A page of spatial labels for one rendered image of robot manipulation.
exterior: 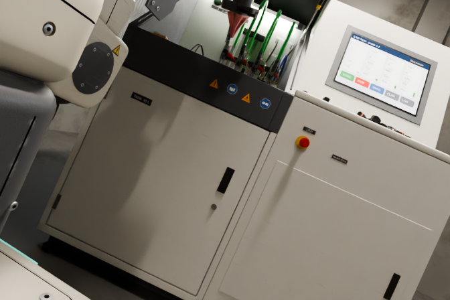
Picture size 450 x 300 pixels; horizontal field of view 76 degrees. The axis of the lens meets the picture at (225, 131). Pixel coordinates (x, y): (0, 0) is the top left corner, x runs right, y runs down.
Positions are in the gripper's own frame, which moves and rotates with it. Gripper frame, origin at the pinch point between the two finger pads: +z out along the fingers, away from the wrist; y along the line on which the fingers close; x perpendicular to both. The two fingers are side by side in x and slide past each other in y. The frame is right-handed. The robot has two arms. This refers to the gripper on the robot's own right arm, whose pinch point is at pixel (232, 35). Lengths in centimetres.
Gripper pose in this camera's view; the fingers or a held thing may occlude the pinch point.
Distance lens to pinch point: 93.5
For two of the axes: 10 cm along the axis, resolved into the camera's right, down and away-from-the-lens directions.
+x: -3.9, 3.1, -8.7
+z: -2.9, 8.5, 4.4
